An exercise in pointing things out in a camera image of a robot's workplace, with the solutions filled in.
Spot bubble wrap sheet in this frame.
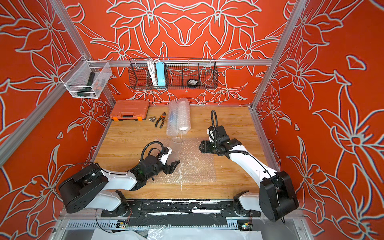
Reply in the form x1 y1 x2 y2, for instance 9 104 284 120
150 138 217 184

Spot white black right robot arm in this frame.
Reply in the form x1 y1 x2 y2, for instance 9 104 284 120
199 126 299 222

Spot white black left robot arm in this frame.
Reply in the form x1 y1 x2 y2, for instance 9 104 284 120
59 154 180 217

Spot bubble wrap roll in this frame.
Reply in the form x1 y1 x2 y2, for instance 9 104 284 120
177 98 191 133

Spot narrow bubble wrapped bundle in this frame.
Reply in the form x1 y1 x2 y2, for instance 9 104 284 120
167 101 178 137

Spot orange black pliers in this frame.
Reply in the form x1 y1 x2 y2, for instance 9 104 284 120
155 112 166 129

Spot orange plastic tool case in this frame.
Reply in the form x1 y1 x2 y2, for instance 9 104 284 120
110 100 150 122

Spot small black device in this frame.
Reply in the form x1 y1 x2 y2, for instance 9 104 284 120
187 79 199 88

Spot light blue box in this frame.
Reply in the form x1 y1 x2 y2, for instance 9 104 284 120
156 62 166 87

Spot dark green screwdriver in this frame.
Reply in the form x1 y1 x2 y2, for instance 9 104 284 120
77 72 95 97

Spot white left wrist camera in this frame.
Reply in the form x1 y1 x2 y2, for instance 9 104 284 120
159 147 173 165

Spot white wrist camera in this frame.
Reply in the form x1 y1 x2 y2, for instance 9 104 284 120
207 126 215 143
159 147 173 165

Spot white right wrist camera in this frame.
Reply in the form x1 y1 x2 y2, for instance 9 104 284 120
207 126 215 143

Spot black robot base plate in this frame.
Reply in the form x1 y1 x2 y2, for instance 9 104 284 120
101 199 262 218

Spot black wire wall basket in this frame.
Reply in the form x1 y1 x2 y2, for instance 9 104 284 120
128 57 219 90

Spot white coiled cable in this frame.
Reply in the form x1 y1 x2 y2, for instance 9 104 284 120
146 59 159 87

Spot clear acrylic wall box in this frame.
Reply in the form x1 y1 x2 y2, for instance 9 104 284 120
60 56 112 99

